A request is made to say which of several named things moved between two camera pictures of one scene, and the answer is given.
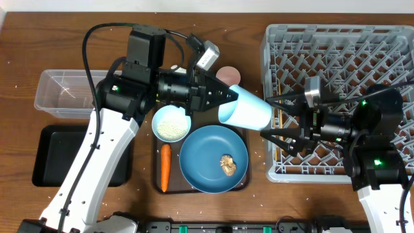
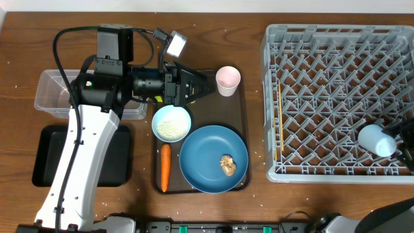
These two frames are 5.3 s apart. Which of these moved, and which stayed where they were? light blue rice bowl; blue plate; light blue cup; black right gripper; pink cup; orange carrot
Moved: light blue cup; black right gripper
Stayed: orange carrot; blue plate; pink cup; light blue rice bowl
